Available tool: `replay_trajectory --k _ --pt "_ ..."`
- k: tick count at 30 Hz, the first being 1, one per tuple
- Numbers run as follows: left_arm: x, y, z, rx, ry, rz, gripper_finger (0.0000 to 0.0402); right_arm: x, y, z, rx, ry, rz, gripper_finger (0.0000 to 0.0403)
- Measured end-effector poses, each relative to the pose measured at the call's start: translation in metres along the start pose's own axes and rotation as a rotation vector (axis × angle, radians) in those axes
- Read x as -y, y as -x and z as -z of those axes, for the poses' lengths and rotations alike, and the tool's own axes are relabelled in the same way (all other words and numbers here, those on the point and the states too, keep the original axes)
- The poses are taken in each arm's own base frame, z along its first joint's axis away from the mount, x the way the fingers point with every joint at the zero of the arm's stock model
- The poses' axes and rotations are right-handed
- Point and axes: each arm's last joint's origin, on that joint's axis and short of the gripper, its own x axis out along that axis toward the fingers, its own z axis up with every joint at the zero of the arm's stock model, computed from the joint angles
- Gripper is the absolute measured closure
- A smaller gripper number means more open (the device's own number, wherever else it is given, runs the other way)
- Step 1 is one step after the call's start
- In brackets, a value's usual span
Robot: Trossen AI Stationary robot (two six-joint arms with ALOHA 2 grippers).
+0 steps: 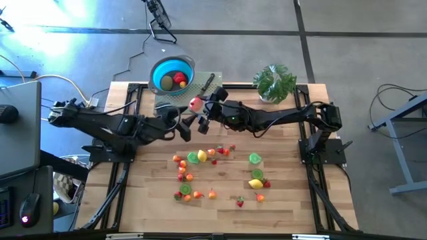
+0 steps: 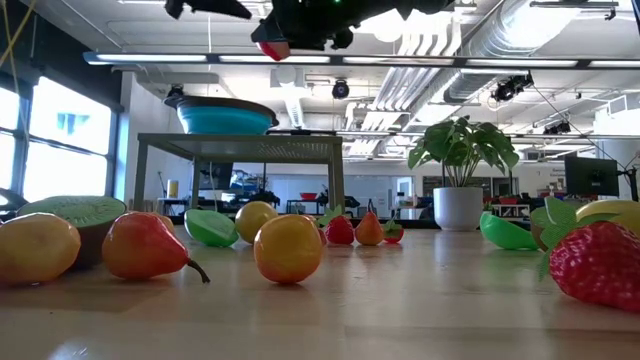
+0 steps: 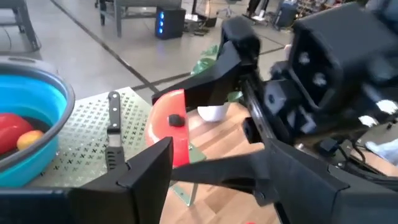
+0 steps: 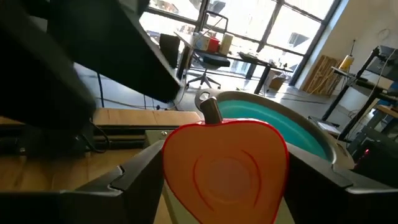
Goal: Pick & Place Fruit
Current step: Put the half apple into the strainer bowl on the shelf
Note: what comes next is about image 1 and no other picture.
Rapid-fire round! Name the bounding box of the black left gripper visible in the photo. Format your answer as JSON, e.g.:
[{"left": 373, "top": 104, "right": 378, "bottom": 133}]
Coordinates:
[{"left": 153, "top": 101, "right": 197, "bottom": 143}]

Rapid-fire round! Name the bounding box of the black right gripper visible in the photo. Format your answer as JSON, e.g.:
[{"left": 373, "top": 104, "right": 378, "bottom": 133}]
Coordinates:
[{"left": 199, "top": 85, "right": 251, "bottom": 135}]

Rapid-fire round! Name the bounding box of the black kitchen knife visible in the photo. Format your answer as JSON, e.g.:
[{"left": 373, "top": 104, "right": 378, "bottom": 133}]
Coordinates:
[{"left": 199, "top": 72, "right": 216, "bottom": 96}]

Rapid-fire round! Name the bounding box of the halved kiwi toy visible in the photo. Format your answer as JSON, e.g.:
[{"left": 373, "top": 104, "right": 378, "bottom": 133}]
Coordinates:
[{"left": 160, "top": 75, "right": 173, "bottom": 91}]

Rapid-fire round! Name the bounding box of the blue collapsible colander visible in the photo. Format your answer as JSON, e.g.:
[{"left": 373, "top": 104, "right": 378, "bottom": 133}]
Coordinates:
[{"left": 148, "top": 55, "right": 197, "bottom": 97}]

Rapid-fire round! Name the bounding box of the green perforated metal riser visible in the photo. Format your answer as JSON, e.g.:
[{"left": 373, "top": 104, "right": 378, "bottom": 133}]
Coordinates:
[{"left": 152, "top": 71, "right": 224, "bottom": 116}]

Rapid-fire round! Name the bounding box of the green plant in white pot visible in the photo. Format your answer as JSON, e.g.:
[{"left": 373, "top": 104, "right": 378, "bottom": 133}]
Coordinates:
[{"left": 252, "top": 63, "right": 298, "bottom": 105}]

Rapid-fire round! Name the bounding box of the black floor fan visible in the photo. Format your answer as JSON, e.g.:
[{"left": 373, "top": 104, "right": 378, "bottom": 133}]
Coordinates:
[{"left": 141, "top": 0, "right": 178, "bottom": 45}]

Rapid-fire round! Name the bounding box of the checkered bag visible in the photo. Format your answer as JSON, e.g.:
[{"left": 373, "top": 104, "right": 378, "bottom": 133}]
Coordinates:
[{"left": 53, "top": 171, "right": 84, "bottom": 204}]

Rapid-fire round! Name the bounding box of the dark desk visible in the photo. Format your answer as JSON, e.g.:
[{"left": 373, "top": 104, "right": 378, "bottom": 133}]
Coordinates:
[{"left": 0, "top": 165, "right": 54, "bottom": 236}]

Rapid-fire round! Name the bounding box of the grey side desk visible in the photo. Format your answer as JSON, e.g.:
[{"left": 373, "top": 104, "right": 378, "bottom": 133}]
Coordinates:
[{"left": 0, "top": 81, "right": 42, "bottom": 179}]

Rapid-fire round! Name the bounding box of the black lit computer mouse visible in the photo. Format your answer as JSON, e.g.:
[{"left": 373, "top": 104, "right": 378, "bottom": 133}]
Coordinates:
[{"left": 19, "top": 193, "right": 41, "bottom": 229}]

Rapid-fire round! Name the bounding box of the black keyboard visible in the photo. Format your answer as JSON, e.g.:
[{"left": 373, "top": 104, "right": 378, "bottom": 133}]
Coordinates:
[{"left": 0, "top": 186, "right": 14, "bottom": 230}]

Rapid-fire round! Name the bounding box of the black aluminium table frame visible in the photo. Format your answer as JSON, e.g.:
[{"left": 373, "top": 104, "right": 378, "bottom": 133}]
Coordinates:
[{"left": 75, "top": 81, "right": 361, "bottom": 234}]

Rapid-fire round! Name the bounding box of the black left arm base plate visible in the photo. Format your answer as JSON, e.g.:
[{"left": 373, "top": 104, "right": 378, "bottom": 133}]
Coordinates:
[{"left": 81, "top": 136, "right": 137, "bottom": 164}]

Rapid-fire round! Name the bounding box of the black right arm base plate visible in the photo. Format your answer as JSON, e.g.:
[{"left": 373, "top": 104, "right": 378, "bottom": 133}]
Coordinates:
[{"left": 298, "top": 138, "right": 354, "bottom": 165}]

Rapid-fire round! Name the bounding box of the beige floor cable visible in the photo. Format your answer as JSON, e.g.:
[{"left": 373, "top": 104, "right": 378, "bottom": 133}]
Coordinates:
[{"left": 0, "top": 53, "right": 86, "bottom": 123}]

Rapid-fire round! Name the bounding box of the black floor cable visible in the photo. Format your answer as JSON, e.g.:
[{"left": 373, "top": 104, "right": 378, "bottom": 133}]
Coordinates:
[{"left": 366, "top": 83, "right": 427, "bottom": 149}]

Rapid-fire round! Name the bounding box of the grey metal table frame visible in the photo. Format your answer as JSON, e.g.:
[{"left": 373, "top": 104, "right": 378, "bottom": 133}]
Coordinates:
[{"left": 368, "top": 93, "right": 427, "bottom": 196}]

